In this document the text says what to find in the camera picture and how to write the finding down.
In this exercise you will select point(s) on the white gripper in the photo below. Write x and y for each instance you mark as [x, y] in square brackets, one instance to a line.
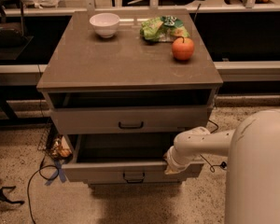
[176, 162]

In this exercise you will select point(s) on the grey drawer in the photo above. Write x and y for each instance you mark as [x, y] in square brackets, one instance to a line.
[124, 158]
[155, 119]

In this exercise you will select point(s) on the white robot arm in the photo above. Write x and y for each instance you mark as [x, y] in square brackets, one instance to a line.
[253, 168]

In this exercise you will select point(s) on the grey drawer cabinet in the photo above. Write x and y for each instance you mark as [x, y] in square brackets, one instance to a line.
[87, 71]

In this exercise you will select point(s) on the orange apple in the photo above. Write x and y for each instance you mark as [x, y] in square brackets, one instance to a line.
[183, 48]

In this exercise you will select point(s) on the green snack bag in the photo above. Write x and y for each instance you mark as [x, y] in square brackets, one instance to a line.
[163, 29]

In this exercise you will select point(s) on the white ceramic bowl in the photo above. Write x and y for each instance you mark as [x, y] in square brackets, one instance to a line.
[105, 24]

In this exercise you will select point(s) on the black object floor left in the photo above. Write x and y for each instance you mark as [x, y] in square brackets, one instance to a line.
[5, 199]

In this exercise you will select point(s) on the black chair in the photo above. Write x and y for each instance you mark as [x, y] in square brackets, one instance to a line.
[14, 37]

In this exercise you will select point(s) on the wire basket with items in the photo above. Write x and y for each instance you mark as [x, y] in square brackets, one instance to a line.
[53, 143]

